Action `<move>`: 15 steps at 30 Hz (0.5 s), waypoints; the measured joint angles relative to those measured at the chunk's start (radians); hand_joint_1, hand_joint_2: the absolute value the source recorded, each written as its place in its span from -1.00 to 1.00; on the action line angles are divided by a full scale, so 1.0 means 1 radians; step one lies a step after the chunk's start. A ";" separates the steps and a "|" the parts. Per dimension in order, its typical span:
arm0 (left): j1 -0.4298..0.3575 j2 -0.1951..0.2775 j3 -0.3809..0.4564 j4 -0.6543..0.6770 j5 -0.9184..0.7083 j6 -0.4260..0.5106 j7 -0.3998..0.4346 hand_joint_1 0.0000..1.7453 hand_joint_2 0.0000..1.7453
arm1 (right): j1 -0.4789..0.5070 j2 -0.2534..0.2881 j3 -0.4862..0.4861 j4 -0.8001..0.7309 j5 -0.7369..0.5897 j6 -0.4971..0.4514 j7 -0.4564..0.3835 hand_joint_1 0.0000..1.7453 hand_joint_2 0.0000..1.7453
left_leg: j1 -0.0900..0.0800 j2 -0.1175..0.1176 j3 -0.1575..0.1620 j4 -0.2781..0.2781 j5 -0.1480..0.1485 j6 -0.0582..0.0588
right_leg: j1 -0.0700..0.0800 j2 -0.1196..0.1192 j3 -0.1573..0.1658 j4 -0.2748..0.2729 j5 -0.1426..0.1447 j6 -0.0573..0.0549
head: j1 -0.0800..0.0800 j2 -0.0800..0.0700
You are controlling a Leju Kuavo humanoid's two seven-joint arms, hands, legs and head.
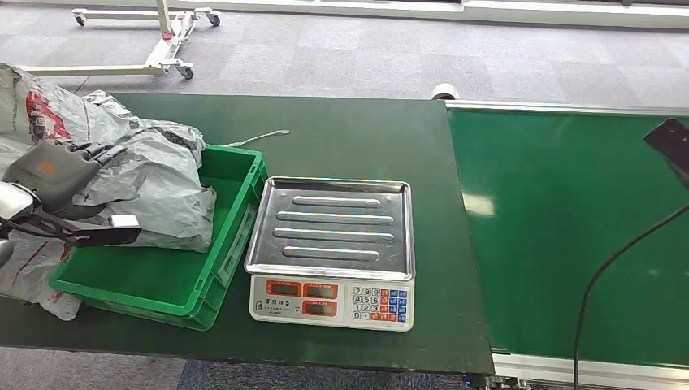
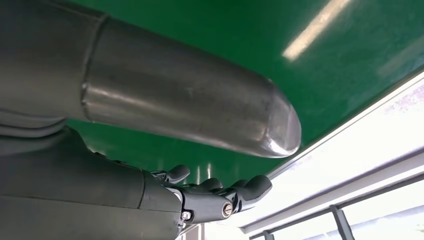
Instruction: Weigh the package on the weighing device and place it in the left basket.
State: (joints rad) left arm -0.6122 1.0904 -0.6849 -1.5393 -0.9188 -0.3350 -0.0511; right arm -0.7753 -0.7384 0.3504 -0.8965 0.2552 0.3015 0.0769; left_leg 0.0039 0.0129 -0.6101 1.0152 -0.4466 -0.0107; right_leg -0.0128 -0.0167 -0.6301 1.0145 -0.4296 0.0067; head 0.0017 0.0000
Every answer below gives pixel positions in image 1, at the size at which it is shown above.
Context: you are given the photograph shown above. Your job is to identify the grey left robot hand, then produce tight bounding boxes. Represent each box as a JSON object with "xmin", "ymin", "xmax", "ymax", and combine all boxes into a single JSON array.
[{"xmin": 2, "ymin": 140, "xmax": 128, "ymax": 221}]

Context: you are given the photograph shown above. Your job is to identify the grey package with red print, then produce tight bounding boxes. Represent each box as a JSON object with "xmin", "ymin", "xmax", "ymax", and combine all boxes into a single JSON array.
[{"xmin": 0, "ymin": 63, "xmax": 291, "ymax": 219}]

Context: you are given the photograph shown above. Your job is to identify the grey package with black print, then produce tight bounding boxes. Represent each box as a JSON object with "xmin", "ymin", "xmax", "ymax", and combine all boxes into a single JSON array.
[{"xmin": 80, "ymin": 90, "xmax": 146, "ymax": 133}]

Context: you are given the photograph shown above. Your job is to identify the flat grey package red stripes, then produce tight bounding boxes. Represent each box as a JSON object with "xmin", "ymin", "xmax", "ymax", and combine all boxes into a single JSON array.
[{"xmin": 0, "ymin": 231, "xmax": 83, "ymax": 323}]

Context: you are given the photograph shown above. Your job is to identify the green plastic basket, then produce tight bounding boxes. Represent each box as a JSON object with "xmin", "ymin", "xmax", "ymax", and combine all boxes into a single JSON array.
[{"xmin": 48, "ymin": 144, "xmax": 269, "ymax": 332}]

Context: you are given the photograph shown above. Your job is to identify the white scale with steel tray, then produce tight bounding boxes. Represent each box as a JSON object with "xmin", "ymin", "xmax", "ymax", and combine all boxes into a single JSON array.
[{"xmin": 244, "ymin": 176, "xmax": 417, "ymax": 332}]

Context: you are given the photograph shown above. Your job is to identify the white roller end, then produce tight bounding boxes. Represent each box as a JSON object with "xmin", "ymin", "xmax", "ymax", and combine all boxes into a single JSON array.
[{"xmin": 430, "ymin": 84, "xmax": 462, "ymax": 102}]

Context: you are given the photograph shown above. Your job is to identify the green conveyor belt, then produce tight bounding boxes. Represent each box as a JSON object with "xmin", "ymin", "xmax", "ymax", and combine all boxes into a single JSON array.
[{"xmin": 445, "ymin": 100, "xmax": 689, "ymax": 390}]

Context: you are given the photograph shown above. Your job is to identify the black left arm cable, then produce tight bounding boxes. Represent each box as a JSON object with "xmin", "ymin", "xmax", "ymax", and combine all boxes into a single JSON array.
[{"xmin": 0, "ymin": 214, "xmax": 77, "ymax": 241}]

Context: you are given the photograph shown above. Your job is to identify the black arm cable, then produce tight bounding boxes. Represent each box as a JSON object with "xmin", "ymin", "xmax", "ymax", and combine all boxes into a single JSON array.
[
  {"xmin": 572, "ymin": 201, "xmax": 689, "ymax": 390},
  {"xmin": 0, "ymin": 214, "xmax": 77, "ymax": 241}
]

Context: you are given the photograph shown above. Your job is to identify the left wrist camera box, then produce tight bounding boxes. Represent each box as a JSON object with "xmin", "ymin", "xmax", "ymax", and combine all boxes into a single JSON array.
[{"xmin": 21, "ymin": 206, "xmax": 143, "ymax": 249}]

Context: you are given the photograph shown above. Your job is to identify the white wheeled stand frame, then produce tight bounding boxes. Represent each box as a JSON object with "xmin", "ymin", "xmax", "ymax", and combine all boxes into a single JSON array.
[{"xmin": 15, "ymin": 0, "xmax": 222, "ymax": 82}]

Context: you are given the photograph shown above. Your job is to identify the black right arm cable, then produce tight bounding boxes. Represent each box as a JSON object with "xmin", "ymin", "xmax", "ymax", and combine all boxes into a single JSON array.
[{"xmin": 572, "ymin": 201, "xmax": 689, "ymax": 390}]

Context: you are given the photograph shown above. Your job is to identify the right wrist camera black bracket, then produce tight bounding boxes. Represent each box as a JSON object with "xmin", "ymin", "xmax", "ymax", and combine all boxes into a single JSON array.
[{"xmin": 643, "ymin": 118, "xmax": 689, "ymax": 190}]

